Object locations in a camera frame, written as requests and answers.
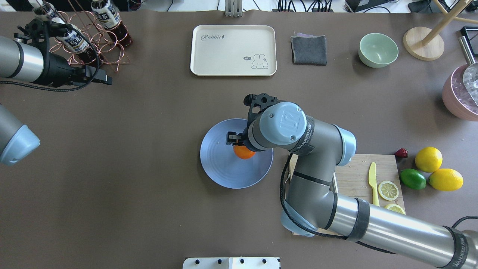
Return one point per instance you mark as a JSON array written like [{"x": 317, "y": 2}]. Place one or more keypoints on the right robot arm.
[{"x": 312, "y": 203}]

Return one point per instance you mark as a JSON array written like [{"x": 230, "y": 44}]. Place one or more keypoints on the wooden cutting board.
[{"x": 351, "y": 182}]

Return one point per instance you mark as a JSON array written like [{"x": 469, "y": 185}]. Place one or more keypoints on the tea bottle top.
[{"x": 44, "y": 11}]

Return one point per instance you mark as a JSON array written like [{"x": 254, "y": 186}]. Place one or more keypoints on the lemon half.
[{"x": 395, "y": 207}]

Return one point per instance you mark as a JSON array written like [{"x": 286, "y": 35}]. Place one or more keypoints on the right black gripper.
[{"x": 232, "y": 138}]

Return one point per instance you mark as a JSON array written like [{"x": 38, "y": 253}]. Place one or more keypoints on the green bowl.
[{"x": 377, "y": 50}]

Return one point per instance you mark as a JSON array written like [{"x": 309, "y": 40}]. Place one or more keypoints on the cream rabbit tray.
[{"x": 233, "y": 50}]

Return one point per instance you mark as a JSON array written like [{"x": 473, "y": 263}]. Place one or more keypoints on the grey folded cloth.
[{"x": 309, "y": 49}]

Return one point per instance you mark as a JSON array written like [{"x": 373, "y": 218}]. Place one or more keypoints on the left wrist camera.
[{"x": 37, "y": 34}]

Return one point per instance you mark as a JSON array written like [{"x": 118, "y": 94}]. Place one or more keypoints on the yellow lemon lower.
[{"x": 429, "y": 159}]

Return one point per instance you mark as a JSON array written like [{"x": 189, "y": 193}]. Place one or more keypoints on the tea bottle side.
[{"x": 110, "y": 19}]

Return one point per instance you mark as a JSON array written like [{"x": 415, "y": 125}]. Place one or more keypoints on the lemon slice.
[{"x": 388, "y": 191}]

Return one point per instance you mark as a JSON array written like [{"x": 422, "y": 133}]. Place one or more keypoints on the orange fruit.
[{"x": 243, "y": 152}]

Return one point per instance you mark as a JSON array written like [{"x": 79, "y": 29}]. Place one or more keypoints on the tea bottle front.
[{"x": 78, "y": 45}]

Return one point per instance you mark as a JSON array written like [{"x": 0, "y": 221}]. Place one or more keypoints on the metal ice scoop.
[{"x": 470, "y": 75}]

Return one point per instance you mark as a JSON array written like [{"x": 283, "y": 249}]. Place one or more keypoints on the green lime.
[{"x": 413, "y": 179}]

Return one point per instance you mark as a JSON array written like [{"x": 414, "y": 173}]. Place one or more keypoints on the wooden cup tree stand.
[{"x": 426, "y": 44}]

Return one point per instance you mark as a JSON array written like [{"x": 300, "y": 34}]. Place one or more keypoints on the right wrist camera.
[{"x": 258, "y": 103}]

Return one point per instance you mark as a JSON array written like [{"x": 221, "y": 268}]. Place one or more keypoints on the pink bowl of ice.
[{"x": 456, "y": 98}]

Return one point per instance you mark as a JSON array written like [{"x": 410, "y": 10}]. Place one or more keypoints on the tea bottle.
[
  {"x": 44, "y": 11},
  {"x": 78, "y": 45}
]

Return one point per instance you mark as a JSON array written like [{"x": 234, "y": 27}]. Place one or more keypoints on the red strawberry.
[{"x": 401, "y": 153}]

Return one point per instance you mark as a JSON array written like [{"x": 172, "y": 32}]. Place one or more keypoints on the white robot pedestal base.
[{"x": 232, "y": 263}]

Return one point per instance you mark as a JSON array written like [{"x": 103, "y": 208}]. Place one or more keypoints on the yellow plastic knife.
[{"x": 372, "y": 181}]

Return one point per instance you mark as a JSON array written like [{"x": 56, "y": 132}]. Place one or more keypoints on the blue plate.
[{"x": 223, "y": 166}]

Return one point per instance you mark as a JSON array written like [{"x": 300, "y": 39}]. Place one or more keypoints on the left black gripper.
[{"x": 56, "y": 70}]

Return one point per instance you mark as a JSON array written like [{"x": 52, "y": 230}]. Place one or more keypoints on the yellow lemon upper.
[{"x": 446, "y": 179}]

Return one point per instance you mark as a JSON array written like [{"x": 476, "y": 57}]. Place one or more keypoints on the yellow lemon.
[
  {"x": 446, "y": 179},
  {"x": 429, "y": 159}
]

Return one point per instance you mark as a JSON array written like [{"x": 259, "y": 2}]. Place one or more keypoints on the copper wire bottle rack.
[{"x": 79, "y": 14}]

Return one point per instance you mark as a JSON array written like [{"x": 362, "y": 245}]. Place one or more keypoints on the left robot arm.
[{"x": 32, "y": 65}]

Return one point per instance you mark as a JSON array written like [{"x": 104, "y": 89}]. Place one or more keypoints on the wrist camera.
[
  {"x": 258, "y": 103},
  {"x": 37, "y": 34}
]

